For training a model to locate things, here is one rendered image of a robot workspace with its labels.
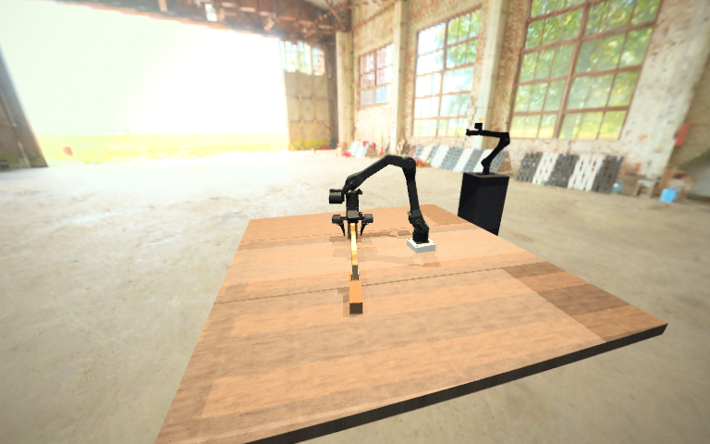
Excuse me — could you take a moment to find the tan wooden rail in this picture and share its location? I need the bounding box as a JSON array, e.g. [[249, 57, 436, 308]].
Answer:
[[350, 223, 358, 280]]

